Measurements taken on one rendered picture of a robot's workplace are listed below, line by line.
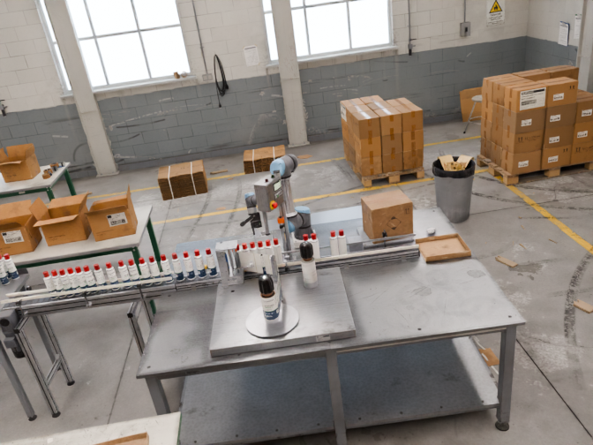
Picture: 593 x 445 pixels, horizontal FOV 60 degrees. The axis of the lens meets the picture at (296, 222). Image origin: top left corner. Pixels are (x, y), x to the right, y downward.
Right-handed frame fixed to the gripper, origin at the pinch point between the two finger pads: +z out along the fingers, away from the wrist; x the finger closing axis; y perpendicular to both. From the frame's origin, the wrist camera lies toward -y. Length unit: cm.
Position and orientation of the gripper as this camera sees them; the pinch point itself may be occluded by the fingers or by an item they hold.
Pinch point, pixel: (254, 238)
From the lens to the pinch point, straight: 394.8
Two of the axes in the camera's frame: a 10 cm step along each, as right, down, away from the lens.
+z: 1.7, 9.7, 1.4
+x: -1.1, -1.3, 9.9
